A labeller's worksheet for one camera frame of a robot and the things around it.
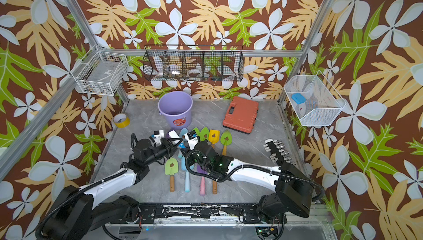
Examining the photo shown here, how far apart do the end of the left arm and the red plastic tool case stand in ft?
1.39

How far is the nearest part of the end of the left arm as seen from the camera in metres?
0.64

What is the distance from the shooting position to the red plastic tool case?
103 centimetres
